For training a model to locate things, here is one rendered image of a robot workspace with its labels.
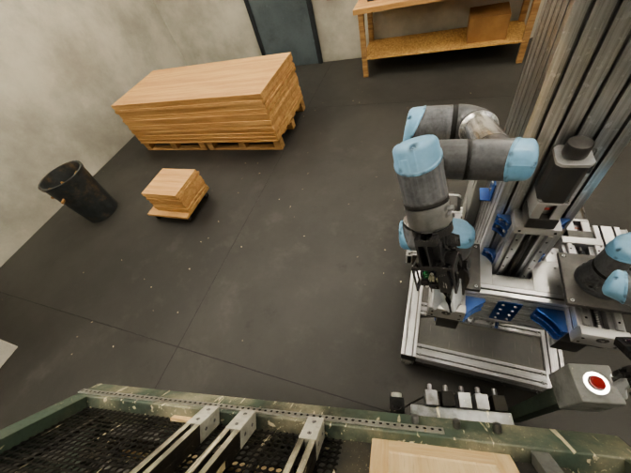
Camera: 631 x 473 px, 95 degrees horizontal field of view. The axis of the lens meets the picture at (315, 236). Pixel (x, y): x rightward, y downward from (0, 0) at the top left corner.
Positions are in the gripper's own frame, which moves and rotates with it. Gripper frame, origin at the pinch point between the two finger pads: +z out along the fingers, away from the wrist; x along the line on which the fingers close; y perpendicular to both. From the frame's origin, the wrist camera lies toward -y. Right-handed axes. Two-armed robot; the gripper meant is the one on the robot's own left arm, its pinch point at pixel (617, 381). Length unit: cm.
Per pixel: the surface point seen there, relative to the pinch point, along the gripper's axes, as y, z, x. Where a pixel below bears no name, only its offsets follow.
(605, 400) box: 2.5, 12.0, 1.4
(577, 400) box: 2.6, 15.1, -5.0
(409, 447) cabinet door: 22, 15, -60
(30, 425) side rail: 35, -1, -205
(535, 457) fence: 20.4, 13.1, -22.7
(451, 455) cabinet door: 23, 14, -47
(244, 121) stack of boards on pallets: -290, 51, -236
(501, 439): 16.5, 16.8, -30.1
